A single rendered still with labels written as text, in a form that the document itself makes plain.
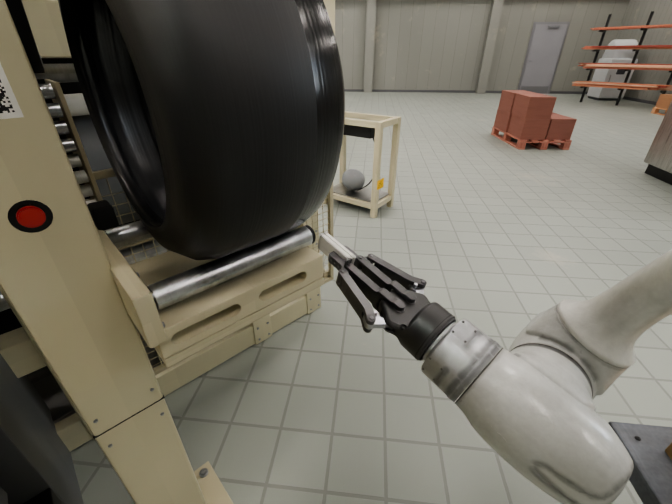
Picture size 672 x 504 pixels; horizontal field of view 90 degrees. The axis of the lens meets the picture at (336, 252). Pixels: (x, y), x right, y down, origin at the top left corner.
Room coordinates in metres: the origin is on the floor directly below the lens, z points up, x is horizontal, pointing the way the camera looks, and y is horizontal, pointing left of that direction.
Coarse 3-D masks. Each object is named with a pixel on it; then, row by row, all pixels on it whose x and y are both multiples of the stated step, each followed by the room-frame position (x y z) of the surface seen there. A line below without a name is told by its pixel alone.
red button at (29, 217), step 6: (18, 210) 0.41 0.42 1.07; (24, 210) 0.41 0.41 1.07; (30, 210) 0.42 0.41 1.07; (36, 210) 0.42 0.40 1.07; (42, 210) 0.43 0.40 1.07; (18, 216) 0.41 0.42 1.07; (24, 216) 0.41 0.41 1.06; (30, 216) 0.41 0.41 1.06; (36, 216) 0.42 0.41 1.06; (42, 216) 0.42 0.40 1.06; (24, 222) 0.41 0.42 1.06; (30, 222) 0.41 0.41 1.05; (36, 222) 0.42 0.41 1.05; (42, 222) 0.42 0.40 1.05
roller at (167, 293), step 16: (272, 240) 0.60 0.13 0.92; (288, 240) 0.62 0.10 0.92; (304, 240) 0.64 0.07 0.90; (240, 256) 0.55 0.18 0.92; (256, 256) 0.56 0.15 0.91; (272, 256) 0.58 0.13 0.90; (192, 272) 0.49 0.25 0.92; (208, 272) 0.50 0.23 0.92; (224, 272) 0.51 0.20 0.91; (240, 272) 0.53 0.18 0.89; (160, 288) 0.45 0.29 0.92; (176, 288) 0.45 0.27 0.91; (192, 288) 0.47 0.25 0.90; (208, 288) 0.49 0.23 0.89; (160, 304) 0.43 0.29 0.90
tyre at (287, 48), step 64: (64, 0) 0.67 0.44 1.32; (128, 0) 0.45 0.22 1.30; (192, 0) 0.45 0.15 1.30; (256, 0) 0.50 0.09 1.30; (320, 0) 0.58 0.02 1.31; (128, 64) 0.84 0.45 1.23; (192, 64) 0.42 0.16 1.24; (256, 64) 0.46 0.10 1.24; (320, 64) 0.53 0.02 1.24; (128, 128) 0.82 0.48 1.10; (192, 128) 0.41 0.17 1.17; (256, 128) 0.44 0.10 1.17; (320, 128) 0.52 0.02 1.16; (128, 192) 0.66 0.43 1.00; (192, 192) 0.42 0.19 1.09; (256, 192) 0.45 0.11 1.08; (320, 192) 0.55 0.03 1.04; (192, 256) 0.51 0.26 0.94
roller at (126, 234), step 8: (128, 224) 0.68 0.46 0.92; (136, 224) 0.68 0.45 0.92; (112, 232) 0.65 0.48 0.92; (120, 232) 0.65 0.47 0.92; (128, 232) 0.66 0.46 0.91; (136, 232) 0.67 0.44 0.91; (144, 232) 0.68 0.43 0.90; (112, 240) 0.64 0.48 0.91; (120, 240) 0.64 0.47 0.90; (128, 240) 0.65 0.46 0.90; (136, 240) 0.67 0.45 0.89
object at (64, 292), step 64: (0, 0) 0.46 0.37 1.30; (0, 128) 0.43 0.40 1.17; (0, 192) 0.41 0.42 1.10; (64, 192) 0.45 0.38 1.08; (0, 256) 0.38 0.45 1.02; (64, 256) 0.43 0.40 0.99; (64, 320) 0.40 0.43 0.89; (128, 320) 0.46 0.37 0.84; (64, 384) 0.38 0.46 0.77; (128, 384) 0.43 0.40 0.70; (128, 448) 0.40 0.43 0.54
